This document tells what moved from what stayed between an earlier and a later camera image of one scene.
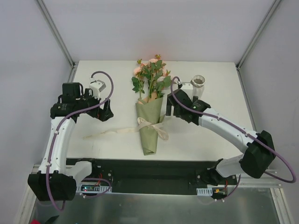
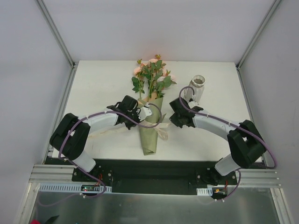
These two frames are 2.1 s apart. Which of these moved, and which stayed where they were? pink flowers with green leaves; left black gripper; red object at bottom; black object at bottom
Moved: left black gripper
Stayed: pink flowers with green leaves; red object at bottom; black object at bottom
